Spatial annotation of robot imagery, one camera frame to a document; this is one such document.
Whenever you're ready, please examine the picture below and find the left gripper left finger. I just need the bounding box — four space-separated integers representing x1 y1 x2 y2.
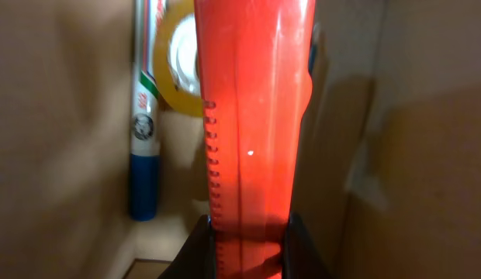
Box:
157 215 216 279

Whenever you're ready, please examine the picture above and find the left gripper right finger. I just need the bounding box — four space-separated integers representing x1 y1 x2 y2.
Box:
282 212 332 279

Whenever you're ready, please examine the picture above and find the blue whiteboard marker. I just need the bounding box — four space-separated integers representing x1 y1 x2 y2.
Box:
129 0 166 222

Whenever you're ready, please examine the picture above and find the orange utility knife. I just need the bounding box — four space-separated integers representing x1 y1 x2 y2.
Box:
195 0 315 278

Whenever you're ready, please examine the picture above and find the yellow tape roll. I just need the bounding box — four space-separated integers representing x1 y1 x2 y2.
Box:
153 0 202 117

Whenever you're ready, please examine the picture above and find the open cardboard box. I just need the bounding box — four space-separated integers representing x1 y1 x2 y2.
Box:
0 0 481 278

